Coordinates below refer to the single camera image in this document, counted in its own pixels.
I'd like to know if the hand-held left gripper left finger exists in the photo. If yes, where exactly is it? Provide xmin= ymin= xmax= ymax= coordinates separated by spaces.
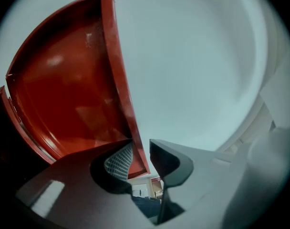
xmin=15 ymin=138 xmax=158 ymax=229

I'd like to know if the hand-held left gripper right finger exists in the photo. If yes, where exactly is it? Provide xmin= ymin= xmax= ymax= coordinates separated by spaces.
xmin=149 ymin=138 xmax=254 ymax=229

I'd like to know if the red box lid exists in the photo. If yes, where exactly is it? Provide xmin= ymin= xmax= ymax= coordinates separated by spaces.
xmin=6 ymin=0 xmax=151 ymax=180

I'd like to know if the red box base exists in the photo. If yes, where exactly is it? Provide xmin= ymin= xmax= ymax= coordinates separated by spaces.
xmin=0 ymin=85 xmax=57 ymax=174

